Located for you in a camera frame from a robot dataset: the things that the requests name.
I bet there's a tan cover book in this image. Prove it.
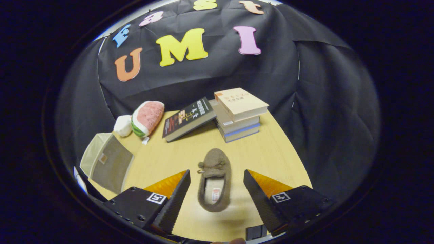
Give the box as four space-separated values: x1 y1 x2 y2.
214 88 269 122

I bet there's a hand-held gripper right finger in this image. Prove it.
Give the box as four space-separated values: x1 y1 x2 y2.
243 169 336 237

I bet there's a watermelon slice plush toy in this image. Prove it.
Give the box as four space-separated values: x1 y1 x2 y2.
131 101 165 138

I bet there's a black table clip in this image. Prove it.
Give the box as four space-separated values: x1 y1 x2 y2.
246 224 267 241

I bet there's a blue cover book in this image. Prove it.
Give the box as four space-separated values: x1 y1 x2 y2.
222 124 261 143

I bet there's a black cover book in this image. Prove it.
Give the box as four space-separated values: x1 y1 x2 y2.
162 97 217 143

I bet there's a brown fuzzy slipper shoe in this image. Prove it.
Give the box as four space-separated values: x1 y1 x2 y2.
198 148 232 213

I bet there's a white plush toy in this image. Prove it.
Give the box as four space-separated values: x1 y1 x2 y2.
114 115 133 137

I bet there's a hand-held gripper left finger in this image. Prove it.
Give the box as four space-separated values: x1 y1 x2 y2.
102 169 191 235

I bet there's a grey cover book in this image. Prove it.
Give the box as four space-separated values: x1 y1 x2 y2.
209 99 261 133

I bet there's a beige fabric storage box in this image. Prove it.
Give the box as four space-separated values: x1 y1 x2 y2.
80 133 134 194

